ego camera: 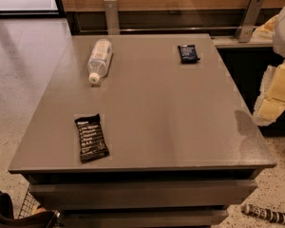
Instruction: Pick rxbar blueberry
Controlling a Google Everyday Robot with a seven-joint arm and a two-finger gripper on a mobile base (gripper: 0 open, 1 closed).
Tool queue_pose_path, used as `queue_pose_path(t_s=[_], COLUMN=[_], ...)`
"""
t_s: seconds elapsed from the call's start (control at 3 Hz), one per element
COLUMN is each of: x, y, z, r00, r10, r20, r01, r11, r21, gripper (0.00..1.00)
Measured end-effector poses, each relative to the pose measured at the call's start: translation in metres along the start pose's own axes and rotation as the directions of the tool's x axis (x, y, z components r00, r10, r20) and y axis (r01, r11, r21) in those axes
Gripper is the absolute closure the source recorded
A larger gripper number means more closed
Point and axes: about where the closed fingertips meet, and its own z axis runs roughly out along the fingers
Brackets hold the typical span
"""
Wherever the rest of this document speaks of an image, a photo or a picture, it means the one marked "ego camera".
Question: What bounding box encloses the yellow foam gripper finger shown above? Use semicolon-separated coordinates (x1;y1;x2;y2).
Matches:
253;61;285;126
252;15;277;39

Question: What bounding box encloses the dark blue rxbar wrapper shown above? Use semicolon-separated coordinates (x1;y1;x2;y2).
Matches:
178;45;200;64

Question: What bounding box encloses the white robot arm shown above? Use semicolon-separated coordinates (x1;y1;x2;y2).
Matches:
253;6;285;126

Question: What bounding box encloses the black rxbar wrapper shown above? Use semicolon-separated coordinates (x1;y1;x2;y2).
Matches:
74;114;109;162

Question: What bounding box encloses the black white patterned cylinder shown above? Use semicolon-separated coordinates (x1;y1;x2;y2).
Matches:
241;204;285;225

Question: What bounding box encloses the clear plastic water bottle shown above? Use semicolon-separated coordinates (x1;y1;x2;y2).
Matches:
87;39;113;85

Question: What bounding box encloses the grey table drawer front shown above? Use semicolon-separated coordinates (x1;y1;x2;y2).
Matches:
30;180;257;210

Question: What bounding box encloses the black chair seat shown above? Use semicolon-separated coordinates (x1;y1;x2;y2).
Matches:
0;191;58;228

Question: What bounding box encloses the right metal wall bracket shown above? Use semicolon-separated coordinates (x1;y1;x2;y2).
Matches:
235;0;264;43

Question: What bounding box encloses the metal wall bracket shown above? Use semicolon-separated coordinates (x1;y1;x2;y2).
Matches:
235;0;264;43
104;0;120;35

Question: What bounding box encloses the left metal wall bracket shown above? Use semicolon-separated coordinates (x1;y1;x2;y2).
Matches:
104;0;120;35

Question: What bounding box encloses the wire mesh basket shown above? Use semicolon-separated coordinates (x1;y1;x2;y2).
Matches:
18;190;40;219

